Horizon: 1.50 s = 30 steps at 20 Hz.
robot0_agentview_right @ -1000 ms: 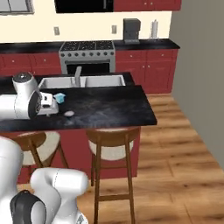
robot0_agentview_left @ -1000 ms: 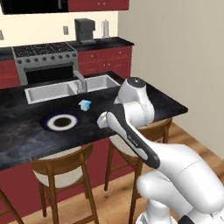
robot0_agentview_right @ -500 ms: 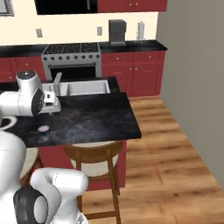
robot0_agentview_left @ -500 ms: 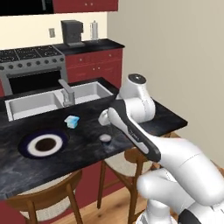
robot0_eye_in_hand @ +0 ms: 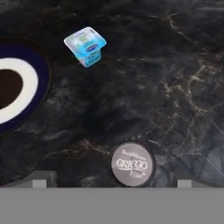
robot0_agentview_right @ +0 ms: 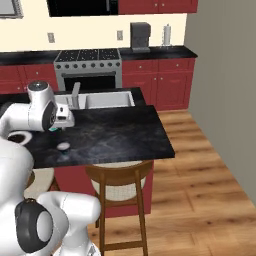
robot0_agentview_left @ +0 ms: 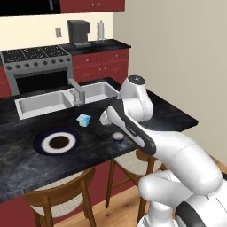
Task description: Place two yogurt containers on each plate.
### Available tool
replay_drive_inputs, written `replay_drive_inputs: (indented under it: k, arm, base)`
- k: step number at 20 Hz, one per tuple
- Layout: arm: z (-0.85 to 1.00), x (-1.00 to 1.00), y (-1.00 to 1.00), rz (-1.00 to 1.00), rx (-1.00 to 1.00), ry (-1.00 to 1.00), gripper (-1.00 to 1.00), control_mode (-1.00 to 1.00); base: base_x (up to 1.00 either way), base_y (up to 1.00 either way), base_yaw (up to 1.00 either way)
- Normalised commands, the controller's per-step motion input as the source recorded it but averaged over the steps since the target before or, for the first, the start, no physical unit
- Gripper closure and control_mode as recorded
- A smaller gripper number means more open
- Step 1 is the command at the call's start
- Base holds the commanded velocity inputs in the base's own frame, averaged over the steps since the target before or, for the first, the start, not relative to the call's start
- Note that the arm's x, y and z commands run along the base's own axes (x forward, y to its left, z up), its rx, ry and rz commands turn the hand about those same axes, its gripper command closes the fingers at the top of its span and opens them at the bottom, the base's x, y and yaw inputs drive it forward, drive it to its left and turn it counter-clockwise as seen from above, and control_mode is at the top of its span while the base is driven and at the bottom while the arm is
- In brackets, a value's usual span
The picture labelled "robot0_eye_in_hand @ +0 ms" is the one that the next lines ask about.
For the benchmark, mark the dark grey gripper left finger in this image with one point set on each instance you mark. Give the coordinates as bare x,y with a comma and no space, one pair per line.
40,179

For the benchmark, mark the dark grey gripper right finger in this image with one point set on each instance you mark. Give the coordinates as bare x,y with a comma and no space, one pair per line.
186,180

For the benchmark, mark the round grey-lidded yogurt container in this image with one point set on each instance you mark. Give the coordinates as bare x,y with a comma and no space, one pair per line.
132,164

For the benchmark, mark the navy and white plate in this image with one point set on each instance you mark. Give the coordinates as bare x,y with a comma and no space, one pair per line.
20,87

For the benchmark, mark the blue square yogurt cup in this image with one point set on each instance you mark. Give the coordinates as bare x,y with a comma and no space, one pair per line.
86,45

